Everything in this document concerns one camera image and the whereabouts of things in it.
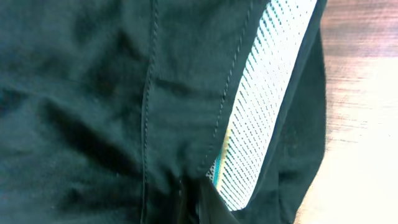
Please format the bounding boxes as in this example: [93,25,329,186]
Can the black shorts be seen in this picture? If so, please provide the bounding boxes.
[1,0,326,224]

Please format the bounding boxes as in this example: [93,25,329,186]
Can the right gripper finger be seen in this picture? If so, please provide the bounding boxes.
[198,179,239,224]

